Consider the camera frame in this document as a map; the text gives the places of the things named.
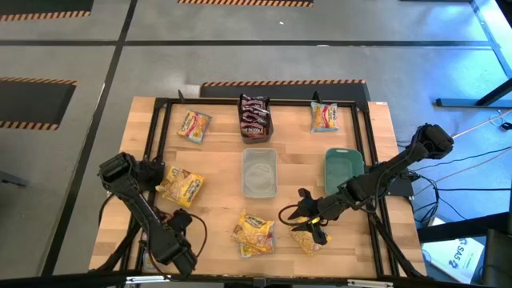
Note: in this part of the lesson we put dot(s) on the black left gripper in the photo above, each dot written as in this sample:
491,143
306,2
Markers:
178,252

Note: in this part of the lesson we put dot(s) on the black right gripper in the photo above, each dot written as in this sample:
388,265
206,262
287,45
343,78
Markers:
324,208

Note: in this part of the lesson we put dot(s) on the yellow creamy chicken ramen pack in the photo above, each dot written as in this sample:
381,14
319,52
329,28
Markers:
306,242
254,230
182,186

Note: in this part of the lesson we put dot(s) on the black fire noodle pack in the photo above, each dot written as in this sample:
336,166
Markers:
164,216
254,102
255,116
256,130

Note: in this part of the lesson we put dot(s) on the smoky translucent plastic bin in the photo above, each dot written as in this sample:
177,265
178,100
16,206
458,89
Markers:
256,140

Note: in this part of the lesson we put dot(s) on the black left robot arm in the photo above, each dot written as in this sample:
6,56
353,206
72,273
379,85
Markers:
132,196

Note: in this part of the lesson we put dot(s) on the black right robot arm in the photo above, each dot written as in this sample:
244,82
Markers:
384,172

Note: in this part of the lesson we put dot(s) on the yellow packet under left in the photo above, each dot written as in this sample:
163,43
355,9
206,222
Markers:
146,264

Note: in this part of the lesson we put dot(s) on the pale grey plastic bin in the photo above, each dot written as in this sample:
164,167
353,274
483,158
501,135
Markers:
260,176

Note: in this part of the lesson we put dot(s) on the green plastic bin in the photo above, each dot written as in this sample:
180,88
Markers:
340,170

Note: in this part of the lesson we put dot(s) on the orange snack packet top-right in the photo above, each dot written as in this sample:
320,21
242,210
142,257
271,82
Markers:
325,117

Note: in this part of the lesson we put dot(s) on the black overhead rig bar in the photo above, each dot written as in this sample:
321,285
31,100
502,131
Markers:
60,282

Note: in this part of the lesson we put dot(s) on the orange snack packet top-left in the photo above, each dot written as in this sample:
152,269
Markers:
194,126

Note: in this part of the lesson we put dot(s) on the black hazard-striped floor mat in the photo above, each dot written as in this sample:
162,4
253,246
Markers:
32,104
280,92
240,2
40,5

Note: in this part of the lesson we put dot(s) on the white printed cardboard box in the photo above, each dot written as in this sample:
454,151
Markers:
452,260

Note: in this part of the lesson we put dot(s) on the grey furniture foot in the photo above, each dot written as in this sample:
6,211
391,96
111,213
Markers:
12,178

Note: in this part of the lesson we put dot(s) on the silver rig bracket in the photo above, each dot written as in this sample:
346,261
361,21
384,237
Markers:
148,279
370,283

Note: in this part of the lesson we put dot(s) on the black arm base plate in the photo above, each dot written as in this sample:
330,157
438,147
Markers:
402,188
144,185

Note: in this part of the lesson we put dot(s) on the black frame bracket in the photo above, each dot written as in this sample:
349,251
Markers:
181,97
317,98

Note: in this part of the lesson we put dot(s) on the black desk frame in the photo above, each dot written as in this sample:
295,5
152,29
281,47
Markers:
456,102

